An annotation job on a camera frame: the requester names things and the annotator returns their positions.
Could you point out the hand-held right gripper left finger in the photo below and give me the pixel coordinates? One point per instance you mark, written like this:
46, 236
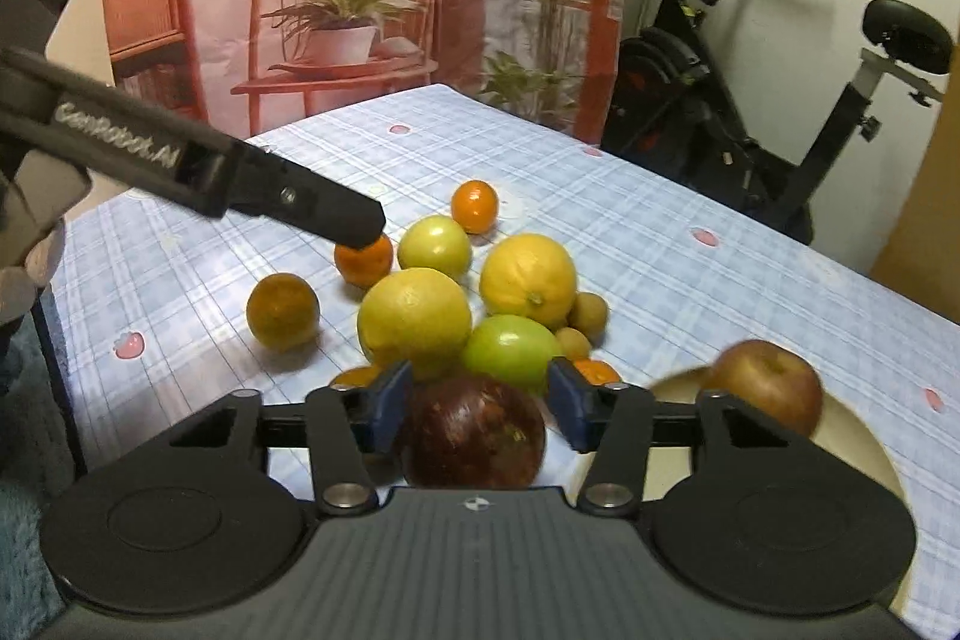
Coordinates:
390, 407

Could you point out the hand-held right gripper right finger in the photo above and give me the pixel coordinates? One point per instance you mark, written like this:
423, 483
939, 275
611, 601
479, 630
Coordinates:
570, 411

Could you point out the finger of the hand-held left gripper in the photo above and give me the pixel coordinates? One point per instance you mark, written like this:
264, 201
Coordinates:
330, 212

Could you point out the dark purple passion fruit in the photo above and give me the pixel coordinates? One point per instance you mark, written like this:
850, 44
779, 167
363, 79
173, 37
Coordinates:
472, 434

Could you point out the large round yellow citrus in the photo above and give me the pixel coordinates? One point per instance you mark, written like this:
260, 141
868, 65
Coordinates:
412, 321

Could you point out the yellow lemon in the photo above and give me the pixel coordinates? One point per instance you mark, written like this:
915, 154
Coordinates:
529, 280

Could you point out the bright orange tangerine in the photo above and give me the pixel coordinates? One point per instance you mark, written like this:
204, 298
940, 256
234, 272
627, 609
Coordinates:
475, 205

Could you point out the cream plate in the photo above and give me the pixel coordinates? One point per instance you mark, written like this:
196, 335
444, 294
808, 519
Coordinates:
855, 437

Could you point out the person's left hand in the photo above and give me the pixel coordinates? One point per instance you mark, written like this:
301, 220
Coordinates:
26, 295

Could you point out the small brown fruit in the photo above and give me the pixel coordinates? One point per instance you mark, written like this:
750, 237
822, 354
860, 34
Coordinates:
589, 314
574, 342

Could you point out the green apple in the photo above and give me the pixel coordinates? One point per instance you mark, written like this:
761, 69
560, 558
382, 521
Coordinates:
512, 351

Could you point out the dark orange fruit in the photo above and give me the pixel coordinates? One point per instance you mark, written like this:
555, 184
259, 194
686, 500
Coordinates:
283, 312

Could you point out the yellow-green round fruit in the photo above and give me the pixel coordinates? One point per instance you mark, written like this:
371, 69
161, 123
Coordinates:
435, 246

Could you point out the blue plaid tablecloth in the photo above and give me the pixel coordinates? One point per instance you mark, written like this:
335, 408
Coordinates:
675, 280

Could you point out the red apple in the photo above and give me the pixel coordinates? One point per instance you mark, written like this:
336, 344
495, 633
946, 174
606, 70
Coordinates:
765, 385

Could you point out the black exercise bike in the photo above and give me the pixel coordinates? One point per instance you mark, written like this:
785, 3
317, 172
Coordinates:
675, 85

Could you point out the teal fuzzy cloth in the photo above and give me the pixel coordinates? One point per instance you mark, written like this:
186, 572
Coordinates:
22, 460

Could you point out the wooden board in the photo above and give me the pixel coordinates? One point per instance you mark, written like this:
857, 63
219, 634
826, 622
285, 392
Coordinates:
922, 235

